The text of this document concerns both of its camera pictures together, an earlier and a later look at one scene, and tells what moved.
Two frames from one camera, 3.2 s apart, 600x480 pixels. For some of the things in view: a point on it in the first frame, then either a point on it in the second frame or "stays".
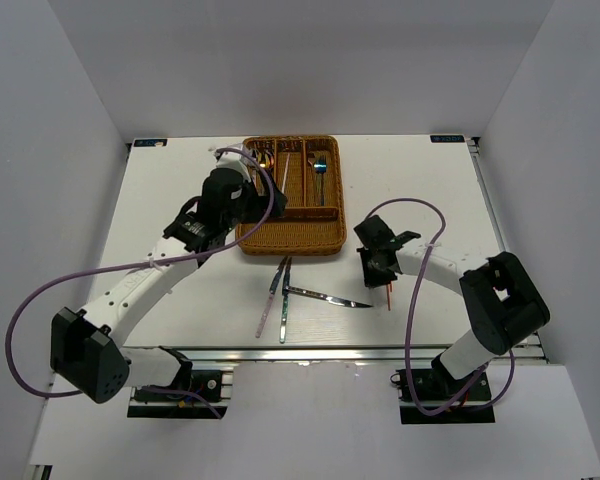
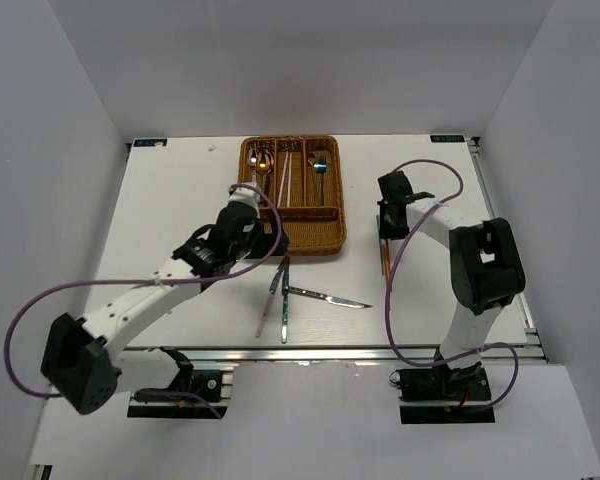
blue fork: x=320 y=167 stays
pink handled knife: x=268 y=303 stays
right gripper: x=371 y=280 to x=387 y=233
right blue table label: x=447 y=138 stays
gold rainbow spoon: x=264 y=159 stays
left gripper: x=270 y=205 to x=266 y=241
